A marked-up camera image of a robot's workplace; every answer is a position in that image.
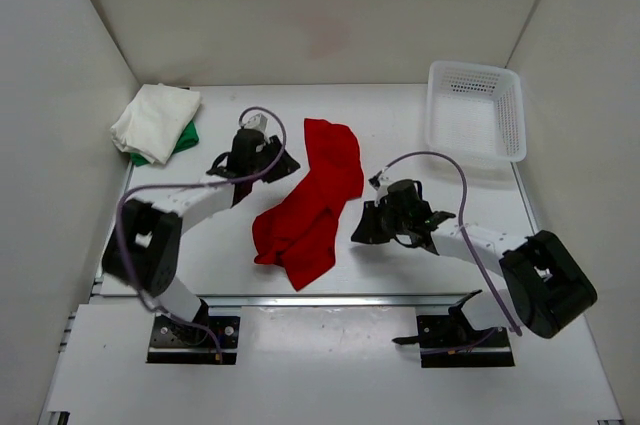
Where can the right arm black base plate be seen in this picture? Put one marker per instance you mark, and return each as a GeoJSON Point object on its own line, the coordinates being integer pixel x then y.
{"type": "Point", "coordinates": [443, 343]}

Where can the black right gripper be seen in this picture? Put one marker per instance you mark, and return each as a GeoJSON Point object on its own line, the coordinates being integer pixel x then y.
{"type": "Point", "coordinates": [369, 230]}

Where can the red t shirt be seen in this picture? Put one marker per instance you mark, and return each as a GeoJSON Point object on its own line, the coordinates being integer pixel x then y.
{"type": "Point", "coordinates": [299, 234]}

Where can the white t shirt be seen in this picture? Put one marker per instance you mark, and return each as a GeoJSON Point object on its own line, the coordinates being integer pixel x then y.
{"type": "Point", "coordinates": [154, 120]}

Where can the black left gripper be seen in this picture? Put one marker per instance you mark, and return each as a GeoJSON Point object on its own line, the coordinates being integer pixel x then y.
{"type": "Point", "coordinates": [285, 165]}

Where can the white plastic basket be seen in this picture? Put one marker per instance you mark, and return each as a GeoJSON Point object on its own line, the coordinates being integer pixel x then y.
{"type": "Point", "coordinates": [475, 111]}

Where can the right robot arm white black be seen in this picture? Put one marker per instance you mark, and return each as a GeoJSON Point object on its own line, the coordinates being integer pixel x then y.
{"type": "Point", "coordinates": [545, 289]}

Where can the green t shirt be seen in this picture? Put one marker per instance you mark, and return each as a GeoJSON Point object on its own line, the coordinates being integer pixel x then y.
{"type": "Point", "coordinates": [188, 139]}

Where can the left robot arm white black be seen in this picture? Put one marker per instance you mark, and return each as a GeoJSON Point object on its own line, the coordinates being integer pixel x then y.
{"type": "Point", "coordinates": [150, 221]}

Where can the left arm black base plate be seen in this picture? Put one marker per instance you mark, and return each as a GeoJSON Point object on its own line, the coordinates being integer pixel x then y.
{"type": "Point", "coordinates": [172, 343]}

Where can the aluminium rail front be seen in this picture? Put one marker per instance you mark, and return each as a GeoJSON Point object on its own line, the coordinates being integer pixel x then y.
{"type": "Point", "coordinates": [332, 301]}

